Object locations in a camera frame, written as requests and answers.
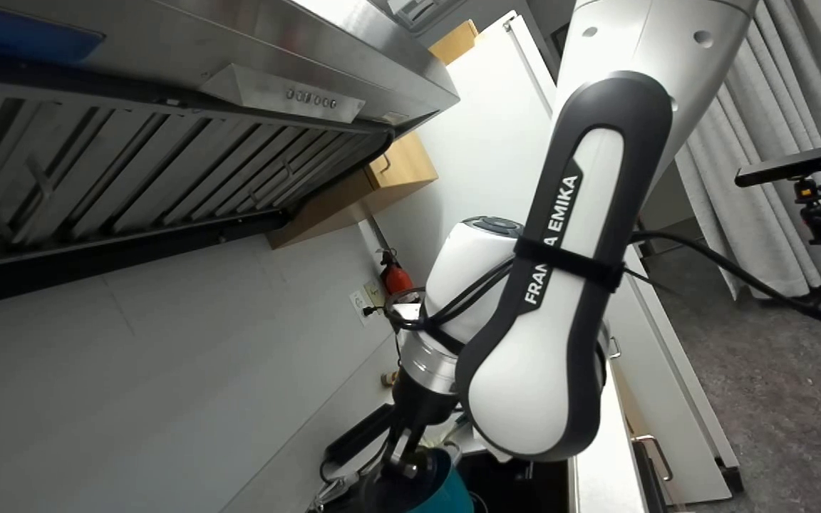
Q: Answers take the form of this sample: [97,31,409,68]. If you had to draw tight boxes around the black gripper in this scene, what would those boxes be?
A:
[384,372,462,477]

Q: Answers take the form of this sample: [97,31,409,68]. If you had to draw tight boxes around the large wooden wall cabinet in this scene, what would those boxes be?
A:
[264,131,438,251]

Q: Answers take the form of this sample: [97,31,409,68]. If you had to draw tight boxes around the white curtains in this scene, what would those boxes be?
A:
[674,0,821,302]

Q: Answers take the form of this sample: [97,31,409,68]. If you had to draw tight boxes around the white leaning board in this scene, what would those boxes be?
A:
[606,274,746,507]

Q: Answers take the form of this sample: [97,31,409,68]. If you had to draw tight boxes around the black camera on tripod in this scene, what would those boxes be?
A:
[733,138,821,251]

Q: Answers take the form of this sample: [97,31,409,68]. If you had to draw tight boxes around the stainless steel range hood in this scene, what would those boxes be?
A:
[0,0,462,309]

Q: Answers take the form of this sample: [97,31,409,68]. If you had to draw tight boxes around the white wall outlet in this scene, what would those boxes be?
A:
[347,284,376,322]

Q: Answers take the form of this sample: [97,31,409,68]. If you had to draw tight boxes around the blue pot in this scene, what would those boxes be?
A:
[419,450,475,513]

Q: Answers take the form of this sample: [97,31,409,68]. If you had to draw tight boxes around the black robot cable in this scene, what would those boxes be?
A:
[394,231,821,358]

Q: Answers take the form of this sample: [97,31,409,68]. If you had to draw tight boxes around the small wooden box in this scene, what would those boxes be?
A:
[428,17,482,68]

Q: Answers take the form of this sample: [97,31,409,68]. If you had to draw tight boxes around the red fire extinguisher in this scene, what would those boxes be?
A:
[376,251,419,299]

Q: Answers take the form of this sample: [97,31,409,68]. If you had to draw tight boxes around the black velcro strap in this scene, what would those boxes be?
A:
[513,235,626,288]

